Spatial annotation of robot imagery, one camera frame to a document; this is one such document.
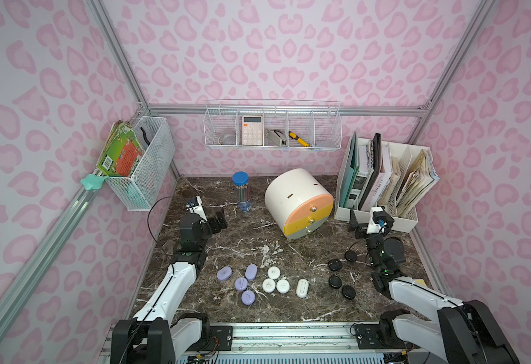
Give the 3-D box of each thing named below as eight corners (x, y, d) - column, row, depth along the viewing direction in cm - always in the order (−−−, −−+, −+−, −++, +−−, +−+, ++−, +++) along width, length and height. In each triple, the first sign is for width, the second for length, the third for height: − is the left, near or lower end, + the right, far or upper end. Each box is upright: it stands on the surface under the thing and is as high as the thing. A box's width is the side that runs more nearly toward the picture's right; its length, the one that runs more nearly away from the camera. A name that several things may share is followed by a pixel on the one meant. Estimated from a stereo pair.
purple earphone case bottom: (241, 305, 82) (240, 303, 80) (242, 291, 85) (242, 290, 83) (254, 305, 82) (254, 303, 80) (255, 291, 85) (255, 290, 83)
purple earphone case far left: (217, 280, 87) (216, 279, 86) (219, 268, 91) (218, 266, 89) (231, 280, 87) (230, 278, 86) (233, 268, 90) (232, 266, 89)
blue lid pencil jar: (237, 212, 108) (231, 183, 93) (239, 200, 112) (233, 171, 97) (251, 211, 108) (246, 183, 93) (251, 200, 112) (247, 171, 97)
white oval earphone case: (296, 297, 83) (297, 295, 81) (295, 281, 87) (295, 279, 85) (308, 297, 83) (309, 295, 81) (307, 281, 87) (308, 279, 85)
